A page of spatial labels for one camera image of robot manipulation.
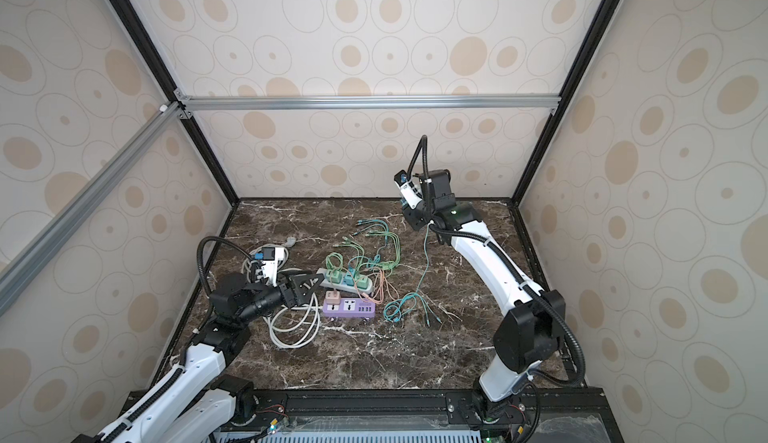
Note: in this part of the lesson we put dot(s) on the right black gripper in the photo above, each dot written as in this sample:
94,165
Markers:
417,223

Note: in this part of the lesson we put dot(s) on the diagonal aluminium rail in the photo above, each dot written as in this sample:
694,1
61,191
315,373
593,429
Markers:
17,276

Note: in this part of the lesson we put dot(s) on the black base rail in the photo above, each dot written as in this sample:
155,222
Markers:
421,415

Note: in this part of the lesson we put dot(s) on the pink charger plug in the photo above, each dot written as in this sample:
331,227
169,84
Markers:
333,296

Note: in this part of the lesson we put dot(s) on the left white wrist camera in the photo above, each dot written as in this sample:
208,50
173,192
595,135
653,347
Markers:
265,264

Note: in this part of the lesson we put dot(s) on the white blue power strip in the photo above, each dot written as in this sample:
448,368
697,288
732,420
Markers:
342,287

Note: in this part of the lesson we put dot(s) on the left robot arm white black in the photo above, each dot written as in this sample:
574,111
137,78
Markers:
195,398

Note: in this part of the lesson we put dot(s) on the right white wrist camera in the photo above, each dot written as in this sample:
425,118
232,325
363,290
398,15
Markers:
410,194

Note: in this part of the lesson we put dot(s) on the teal charger plug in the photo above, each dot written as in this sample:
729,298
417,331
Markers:
349,278

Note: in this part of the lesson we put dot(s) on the purple power strip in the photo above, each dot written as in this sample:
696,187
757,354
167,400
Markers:
349,308

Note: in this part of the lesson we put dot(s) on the horizontal aluminium rail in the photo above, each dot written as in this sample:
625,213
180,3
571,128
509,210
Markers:
359,103

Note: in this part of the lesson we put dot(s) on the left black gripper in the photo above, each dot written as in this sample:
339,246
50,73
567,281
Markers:
294,294

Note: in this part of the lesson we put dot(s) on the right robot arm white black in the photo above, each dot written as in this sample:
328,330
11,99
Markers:
533,339

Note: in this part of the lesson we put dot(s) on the light green charger plug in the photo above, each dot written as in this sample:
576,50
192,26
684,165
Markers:
335,276

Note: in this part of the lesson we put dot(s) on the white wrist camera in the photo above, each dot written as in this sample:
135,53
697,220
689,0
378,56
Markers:
410,194
265,264

